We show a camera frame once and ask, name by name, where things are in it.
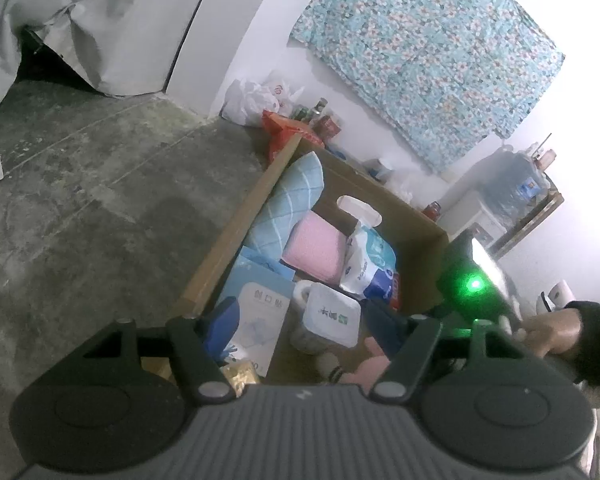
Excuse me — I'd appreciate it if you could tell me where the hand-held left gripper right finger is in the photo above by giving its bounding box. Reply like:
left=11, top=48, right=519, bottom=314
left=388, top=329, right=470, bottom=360
left=364, top=301, right=531, bottom=403

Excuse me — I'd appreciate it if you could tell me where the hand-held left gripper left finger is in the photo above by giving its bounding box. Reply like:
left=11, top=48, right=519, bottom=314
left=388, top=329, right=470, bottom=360
left=82, top=297, right=241, bottom=403

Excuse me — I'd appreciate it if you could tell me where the pink plush toy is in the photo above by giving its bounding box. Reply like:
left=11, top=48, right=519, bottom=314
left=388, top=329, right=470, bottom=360
left=316, top=337, right=398, bottom=386

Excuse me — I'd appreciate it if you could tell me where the light blue face mask pack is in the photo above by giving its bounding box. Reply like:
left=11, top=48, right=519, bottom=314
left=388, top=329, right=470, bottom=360
left=215, top=254, right=297, bottom=378

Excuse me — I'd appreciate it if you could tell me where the gold packet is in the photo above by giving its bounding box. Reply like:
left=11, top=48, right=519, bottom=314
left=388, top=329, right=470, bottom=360
left=219, top=360, right=261, bottom=392

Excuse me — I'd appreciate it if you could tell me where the blue white tissue pack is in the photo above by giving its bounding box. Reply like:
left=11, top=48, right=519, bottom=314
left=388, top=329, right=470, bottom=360
left=339, top=224, right=398, bottom=301

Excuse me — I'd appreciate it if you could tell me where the brown cardboard box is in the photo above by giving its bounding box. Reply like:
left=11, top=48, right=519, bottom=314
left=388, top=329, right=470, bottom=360
left=167, top=132, right=451, bottom=386

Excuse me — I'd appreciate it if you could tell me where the pink sponge cloth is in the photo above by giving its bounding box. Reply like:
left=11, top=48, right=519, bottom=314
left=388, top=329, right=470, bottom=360
left=281, top=211, right=351, bottom=286

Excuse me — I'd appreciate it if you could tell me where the blue checked towel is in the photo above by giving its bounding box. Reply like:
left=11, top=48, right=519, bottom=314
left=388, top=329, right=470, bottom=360
left=245, top=152, right=326, bottom=263

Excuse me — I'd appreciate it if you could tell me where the person's right forearm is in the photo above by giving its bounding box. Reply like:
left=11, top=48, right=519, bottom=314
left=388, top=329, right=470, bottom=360
left=562, top=300, right=600, bottom=388

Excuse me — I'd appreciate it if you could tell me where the person's right hand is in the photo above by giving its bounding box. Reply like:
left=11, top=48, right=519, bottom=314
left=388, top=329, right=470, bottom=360
left=520, top=307, right=581, bottom=358

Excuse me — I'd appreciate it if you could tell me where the patterned folded board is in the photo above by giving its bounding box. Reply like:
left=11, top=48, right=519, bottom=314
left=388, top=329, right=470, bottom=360
left=490, top=190, right=565, bottom=258

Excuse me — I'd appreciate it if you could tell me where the blue water bottle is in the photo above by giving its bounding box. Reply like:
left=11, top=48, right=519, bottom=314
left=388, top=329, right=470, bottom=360
left=472, top=149, right=548, bottom=221

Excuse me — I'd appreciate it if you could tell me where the clear plastic bag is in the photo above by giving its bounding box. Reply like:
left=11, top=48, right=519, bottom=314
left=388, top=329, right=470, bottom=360
left=395, top=180, right=421, bottom=206

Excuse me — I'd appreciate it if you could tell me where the red snack bag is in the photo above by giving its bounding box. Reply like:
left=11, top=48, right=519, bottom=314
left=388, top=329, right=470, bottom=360
left=261, top=110, right=326, bottom=166

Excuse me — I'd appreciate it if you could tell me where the white plastic bag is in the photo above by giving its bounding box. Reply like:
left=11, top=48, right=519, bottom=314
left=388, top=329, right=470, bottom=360
left=221, top=72, right=306, bottom=126

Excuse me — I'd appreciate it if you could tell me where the white curtain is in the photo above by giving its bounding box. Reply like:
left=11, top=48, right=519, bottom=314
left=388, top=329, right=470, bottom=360
left=0, top=0, right=291, bottom=191

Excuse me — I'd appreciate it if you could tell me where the floral blue wall cloth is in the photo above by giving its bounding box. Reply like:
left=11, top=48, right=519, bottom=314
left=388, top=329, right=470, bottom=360
left=289, top=0, right=566, bottom=175

